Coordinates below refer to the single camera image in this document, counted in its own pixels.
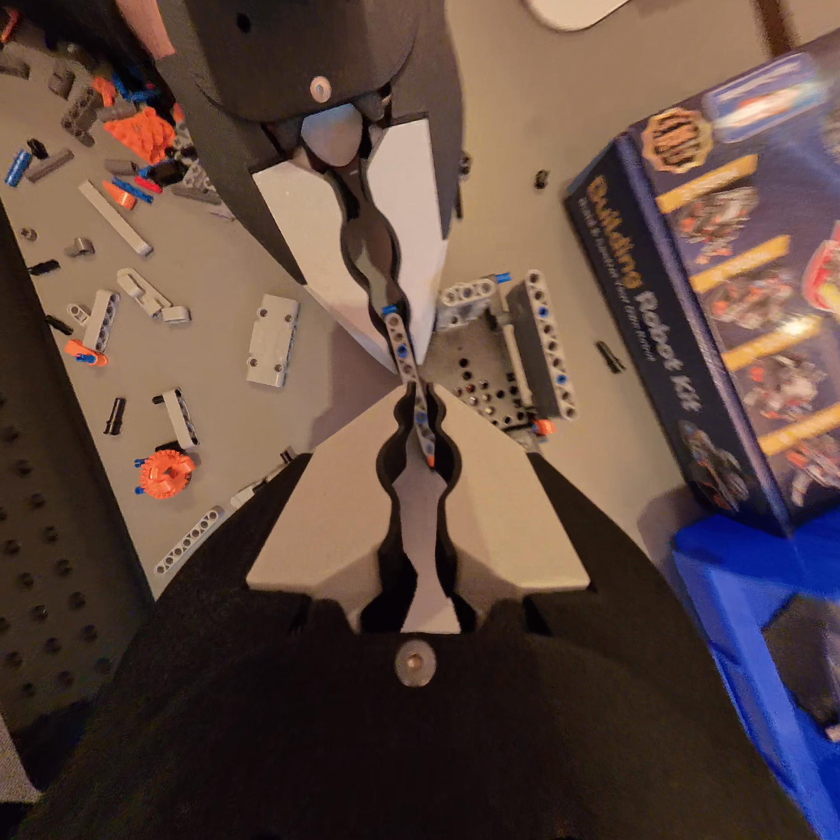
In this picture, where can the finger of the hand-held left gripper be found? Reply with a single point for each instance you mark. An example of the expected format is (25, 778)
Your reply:
(302, 223)
(413, 197)

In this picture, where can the blue pin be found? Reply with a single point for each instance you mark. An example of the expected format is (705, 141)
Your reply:
(18, 169)

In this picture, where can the smooth light grey bar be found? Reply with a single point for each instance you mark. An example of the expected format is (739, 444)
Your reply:
(115, 218)

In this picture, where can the orange wedge piece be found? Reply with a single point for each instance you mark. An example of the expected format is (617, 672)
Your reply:
(119, 195)

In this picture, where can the wooden board document stand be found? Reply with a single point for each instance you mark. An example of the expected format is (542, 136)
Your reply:
(577, 13)

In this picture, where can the grey frame with black pins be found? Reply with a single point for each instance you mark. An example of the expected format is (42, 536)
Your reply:
(180, 417)

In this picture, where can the short light grey beam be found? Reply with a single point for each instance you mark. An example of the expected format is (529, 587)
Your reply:
(102, 321)

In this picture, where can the grey flat panel piece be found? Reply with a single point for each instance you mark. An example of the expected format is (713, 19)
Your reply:
(272, 341)

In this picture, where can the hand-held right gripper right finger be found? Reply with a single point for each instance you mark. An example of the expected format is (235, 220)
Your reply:
(518, 525)

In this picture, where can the black pin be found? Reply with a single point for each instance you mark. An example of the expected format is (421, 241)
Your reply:
(115, 416)
(43, 267)
(610, 358)
(59, 325)

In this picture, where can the grey angled connector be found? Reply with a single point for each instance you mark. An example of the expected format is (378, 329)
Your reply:
(80, 248)

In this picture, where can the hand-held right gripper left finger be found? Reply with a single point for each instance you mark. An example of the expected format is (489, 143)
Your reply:
(315, 525)

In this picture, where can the orange gear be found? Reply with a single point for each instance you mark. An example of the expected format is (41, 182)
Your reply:
(164, 474)

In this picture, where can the orange blue connector piece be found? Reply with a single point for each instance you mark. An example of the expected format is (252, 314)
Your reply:
(85, 353)

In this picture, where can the robot kit box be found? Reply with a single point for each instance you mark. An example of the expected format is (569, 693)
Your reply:
(722, 295)

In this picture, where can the blue plastic bin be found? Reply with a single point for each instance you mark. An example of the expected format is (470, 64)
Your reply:
(735, 623)

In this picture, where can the black perforated panel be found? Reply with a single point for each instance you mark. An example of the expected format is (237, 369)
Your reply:
(52, 525)

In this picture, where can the small black connector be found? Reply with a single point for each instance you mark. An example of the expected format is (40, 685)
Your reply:
(37, 148)

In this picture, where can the grey beam with blue pins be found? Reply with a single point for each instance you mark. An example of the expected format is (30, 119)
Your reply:
(410, 380)

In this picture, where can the grey ribbed axle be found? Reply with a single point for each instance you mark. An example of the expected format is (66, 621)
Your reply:
(49, 166)

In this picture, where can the light grey connector pieces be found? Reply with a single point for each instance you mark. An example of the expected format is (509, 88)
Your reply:
(144, 292)

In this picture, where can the grey black robot model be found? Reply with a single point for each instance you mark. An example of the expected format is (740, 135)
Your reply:
(518, 354)

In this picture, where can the orange grey small subassembly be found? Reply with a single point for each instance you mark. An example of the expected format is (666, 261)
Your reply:
(253, 489)

